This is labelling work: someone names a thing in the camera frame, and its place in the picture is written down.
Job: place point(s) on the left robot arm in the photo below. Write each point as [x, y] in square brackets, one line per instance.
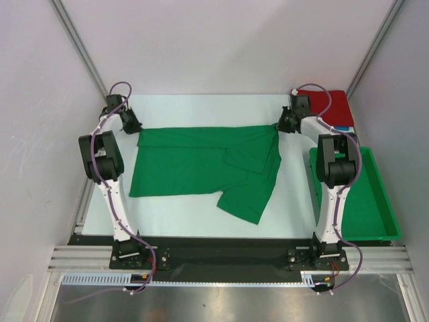
[127, 252]

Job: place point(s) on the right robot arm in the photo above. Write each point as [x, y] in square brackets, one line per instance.
[338, 166]

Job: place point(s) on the aluminium front rail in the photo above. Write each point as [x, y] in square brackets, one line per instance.
[376, 260]

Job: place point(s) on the grey slotted cable duct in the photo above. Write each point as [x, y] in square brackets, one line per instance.
[135, 280]

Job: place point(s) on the green t shirt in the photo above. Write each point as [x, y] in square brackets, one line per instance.
[240, 163]

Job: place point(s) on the aluminium rail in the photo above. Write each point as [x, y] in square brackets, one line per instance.
[100, 154]
[376, 260]

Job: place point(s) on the green plastic bin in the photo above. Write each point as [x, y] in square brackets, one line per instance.
[368, 214]

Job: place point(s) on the left aluminium frame post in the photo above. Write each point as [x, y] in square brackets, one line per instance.
[75, 39]

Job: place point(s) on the aluminium left side rail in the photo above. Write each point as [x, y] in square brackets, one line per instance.
[100, 154]

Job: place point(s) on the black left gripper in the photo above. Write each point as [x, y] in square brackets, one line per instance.
[136, 125]

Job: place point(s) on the right aluminium frame post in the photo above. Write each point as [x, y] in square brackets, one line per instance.
[375, 46]

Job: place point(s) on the aluminium frame post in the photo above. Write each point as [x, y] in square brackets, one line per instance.
[375, 46]
[75, 39]

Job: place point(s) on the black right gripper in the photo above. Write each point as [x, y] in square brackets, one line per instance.
[281, 126]

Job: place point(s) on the folded red t shirt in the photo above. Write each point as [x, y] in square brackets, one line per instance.
[339, 113]

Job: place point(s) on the folded blue t shirt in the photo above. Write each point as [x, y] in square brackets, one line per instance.
[342, 128]

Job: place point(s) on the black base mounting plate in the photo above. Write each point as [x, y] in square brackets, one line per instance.
[217, 259]

